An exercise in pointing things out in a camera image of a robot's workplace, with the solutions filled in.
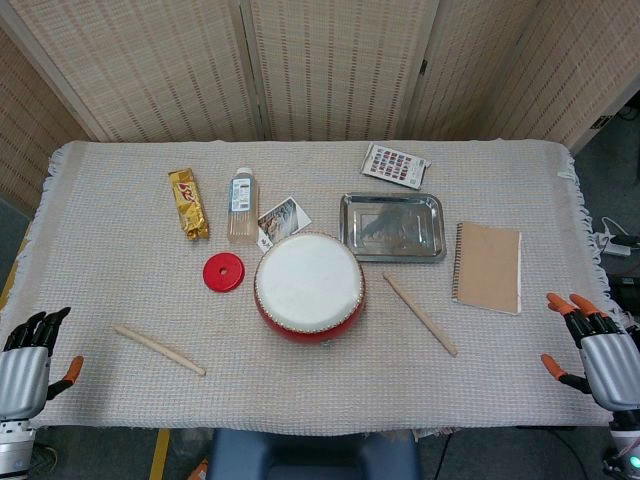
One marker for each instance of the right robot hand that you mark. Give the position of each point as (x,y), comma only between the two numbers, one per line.
(612,360)

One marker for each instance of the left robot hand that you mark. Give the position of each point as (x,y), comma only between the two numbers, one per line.
(22,370)

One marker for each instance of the wooden drumstick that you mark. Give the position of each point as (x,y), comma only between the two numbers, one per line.
(420,314)
(160,350)

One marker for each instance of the metal tray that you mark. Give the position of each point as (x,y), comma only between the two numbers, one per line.
(392,230)

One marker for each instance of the red and white drum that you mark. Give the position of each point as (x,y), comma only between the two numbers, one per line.
(307,280)

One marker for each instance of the white power strip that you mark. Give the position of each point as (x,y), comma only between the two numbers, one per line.
(619,246)

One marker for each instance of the beige woven tablecloth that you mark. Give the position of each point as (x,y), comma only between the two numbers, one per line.
(125,280)

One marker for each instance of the brown spiral notebook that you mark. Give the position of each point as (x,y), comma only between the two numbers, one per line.
(487,267)

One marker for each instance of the orange packet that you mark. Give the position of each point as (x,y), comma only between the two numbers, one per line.
(201,469)

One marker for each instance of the red plastic disc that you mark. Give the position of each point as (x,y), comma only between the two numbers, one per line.
(215,280)

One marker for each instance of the gold snack bar wrapper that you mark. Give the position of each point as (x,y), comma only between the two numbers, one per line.
(189,205)

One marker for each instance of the small white tag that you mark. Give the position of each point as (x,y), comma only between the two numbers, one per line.
(263,243)

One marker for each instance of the clear plastic bottle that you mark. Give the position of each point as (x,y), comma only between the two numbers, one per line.
(244,210)

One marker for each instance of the nail sticker pack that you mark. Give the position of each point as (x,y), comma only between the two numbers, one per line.
(395,166)

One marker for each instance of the blue padded seat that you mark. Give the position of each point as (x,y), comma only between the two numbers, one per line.
(310,455)

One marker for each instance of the printed photo card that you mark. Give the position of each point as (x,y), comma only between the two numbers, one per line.
(285,217)

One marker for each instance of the woven folding screen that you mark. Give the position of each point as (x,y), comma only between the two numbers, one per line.
(330,70)

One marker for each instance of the black wall device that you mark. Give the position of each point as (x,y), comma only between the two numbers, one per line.
(602,121)

